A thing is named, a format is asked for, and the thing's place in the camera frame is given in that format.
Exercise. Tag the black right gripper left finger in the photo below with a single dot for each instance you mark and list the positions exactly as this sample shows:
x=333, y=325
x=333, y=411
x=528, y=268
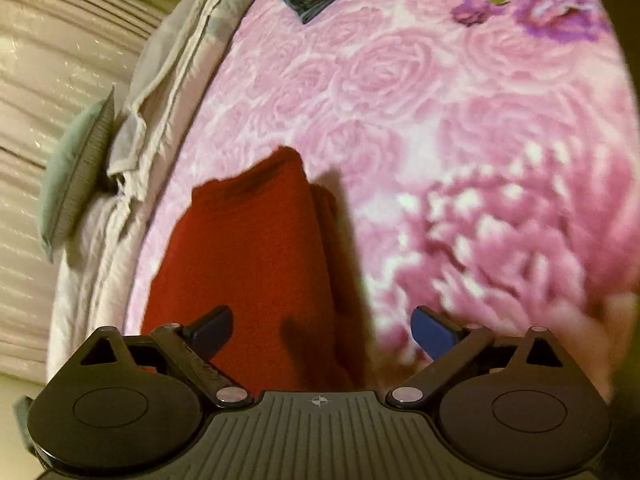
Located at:
x=191, y=348

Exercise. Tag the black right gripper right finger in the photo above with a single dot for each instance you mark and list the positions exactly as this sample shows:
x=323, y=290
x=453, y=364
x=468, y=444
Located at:
x=451, y=347

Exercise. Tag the red knitted patterned sweater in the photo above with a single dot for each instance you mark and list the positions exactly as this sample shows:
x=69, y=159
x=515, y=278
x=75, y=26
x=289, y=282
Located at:
x=266, y=244

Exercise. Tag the beige folded quilt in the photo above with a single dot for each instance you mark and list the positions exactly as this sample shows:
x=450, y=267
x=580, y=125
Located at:
x=99, y=261

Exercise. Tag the green cushion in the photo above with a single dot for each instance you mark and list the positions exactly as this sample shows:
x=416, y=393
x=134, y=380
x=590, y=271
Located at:
x=71, y=173

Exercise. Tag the pink rose print bedsheet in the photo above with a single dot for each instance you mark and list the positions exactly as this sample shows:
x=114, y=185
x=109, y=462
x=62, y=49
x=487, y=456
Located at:
x=485, y=154

